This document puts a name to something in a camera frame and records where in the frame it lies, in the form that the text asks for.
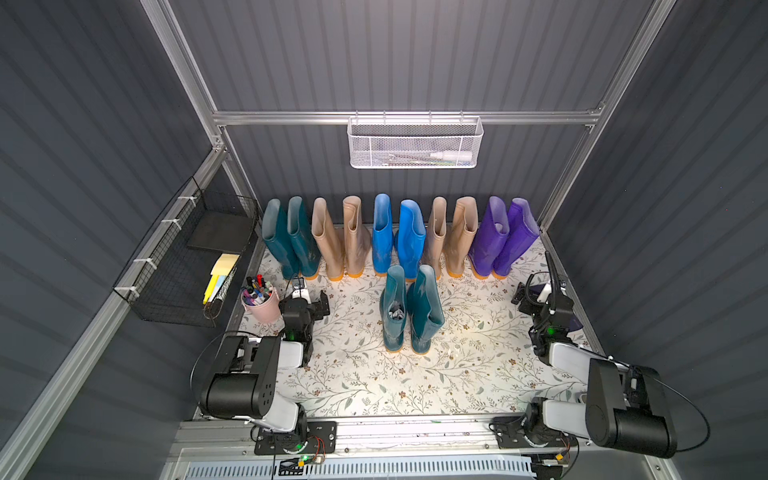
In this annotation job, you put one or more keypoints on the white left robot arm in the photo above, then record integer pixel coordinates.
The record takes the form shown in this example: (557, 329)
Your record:
(240, 382)

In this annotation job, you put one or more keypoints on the black wire wall basket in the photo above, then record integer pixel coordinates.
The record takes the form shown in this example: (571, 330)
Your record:
(166, 280)

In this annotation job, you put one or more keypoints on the blue boot back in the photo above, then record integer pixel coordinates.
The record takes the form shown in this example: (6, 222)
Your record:
(382, 236)
(411, 238)

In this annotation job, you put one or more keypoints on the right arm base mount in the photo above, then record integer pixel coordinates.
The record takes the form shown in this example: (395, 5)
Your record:
(514, 432)

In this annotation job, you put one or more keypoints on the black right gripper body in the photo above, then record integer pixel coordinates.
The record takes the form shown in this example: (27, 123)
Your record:
(551, 302)

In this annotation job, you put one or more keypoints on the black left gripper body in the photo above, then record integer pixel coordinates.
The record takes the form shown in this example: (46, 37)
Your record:
(318, 306)

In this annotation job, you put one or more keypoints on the white tube in basket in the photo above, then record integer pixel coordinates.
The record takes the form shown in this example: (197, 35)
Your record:
(452, 156)

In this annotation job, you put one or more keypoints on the white wire mesh basket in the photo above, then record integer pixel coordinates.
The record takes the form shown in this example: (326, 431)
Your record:
(406, 141)

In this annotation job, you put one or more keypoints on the dark teal boot back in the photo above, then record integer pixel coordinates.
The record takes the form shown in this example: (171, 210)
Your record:
(277, 239)
(301, 237)

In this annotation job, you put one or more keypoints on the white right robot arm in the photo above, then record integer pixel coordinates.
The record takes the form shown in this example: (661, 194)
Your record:
(625, 407)

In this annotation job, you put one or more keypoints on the yellow sticky notes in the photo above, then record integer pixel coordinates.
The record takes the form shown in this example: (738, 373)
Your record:
(219, 274)

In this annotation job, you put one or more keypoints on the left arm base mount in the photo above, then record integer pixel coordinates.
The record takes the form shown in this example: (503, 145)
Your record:
(308, 438)

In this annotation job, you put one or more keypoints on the pink pen cup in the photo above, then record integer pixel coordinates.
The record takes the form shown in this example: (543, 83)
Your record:
(260, 300)

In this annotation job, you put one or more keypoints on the beige boot back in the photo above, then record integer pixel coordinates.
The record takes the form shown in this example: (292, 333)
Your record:
(435, 236)
(328, 241)
(461, 235)
(356, 237)

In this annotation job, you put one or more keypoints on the purple boot front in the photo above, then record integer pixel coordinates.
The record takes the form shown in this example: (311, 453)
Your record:
(490, 238)
(524, 230)

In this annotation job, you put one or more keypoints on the teal boot front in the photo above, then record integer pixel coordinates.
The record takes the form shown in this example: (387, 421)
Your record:
(424, 309)
(392, 308)

